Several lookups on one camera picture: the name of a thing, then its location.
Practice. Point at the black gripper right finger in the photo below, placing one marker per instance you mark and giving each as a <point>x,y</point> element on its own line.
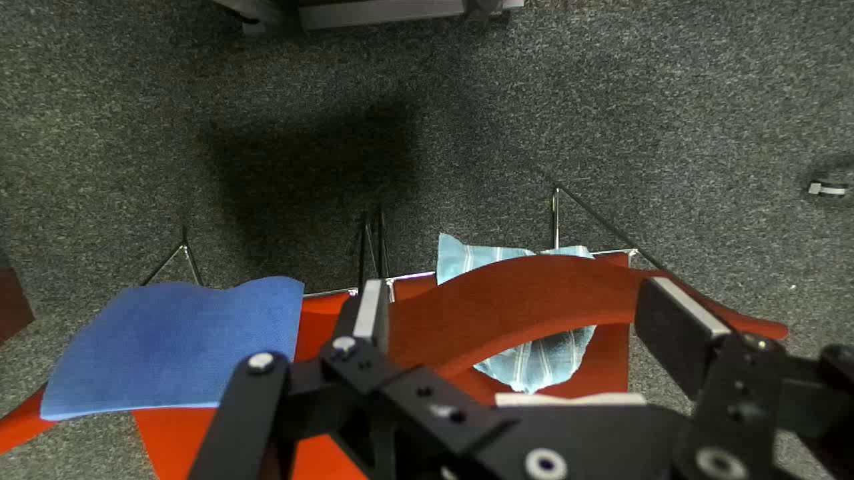
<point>680,322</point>

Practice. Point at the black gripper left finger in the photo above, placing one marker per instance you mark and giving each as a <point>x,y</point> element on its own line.
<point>369,310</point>

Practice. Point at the blue perforated towel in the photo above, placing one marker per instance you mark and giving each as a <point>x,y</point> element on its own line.
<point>176,348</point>

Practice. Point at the light blue checked towel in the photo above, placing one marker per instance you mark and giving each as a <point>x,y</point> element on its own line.
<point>535,364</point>

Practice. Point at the small metal floor fitting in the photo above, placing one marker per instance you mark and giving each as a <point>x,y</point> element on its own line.
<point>826,186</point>

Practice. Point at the red chair black legs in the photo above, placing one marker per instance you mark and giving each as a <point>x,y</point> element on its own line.
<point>176,444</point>

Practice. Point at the grey metal floor foot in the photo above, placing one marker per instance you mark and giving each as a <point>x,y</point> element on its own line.
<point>373,12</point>

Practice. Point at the dark brown block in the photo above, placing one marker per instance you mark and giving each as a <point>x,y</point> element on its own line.
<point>12,301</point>

